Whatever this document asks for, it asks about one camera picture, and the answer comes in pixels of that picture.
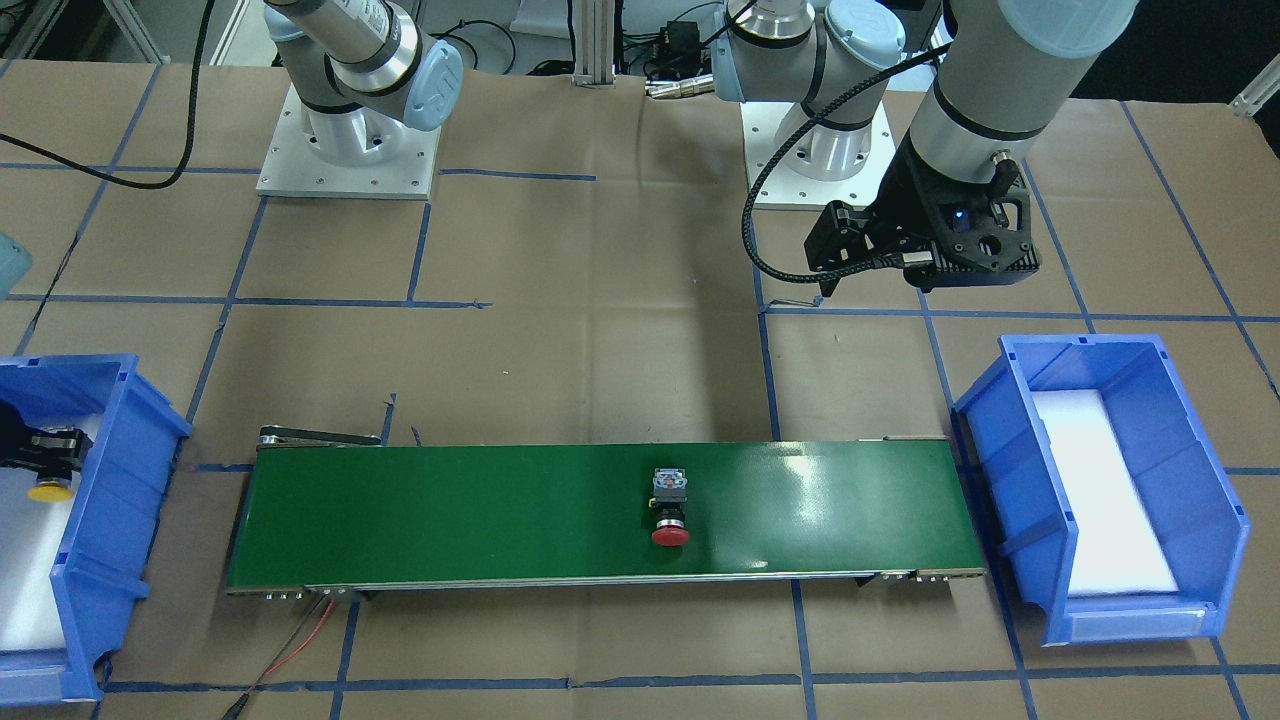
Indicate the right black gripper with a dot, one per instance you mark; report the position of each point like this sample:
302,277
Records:
40,447

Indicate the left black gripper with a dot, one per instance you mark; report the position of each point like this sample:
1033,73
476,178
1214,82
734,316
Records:
903,213

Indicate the yellow push button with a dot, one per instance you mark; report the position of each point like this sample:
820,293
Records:
51,490

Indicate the red push button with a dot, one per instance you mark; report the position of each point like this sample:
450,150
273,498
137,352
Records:
670,492

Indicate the blue bin with buttons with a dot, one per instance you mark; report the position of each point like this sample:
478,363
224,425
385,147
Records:
1198,517

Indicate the blue empty bin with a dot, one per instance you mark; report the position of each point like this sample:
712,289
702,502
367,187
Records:
97,577

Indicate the green conveyor belt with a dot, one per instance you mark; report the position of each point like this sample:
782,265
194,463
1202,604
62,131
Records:
451,517

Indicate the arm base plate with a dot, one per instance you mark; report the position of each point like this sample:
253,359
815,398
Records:
825,165
354,155

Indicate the aluminium frame post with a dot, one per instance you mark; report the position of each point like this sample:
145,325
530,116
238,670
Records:
593,35

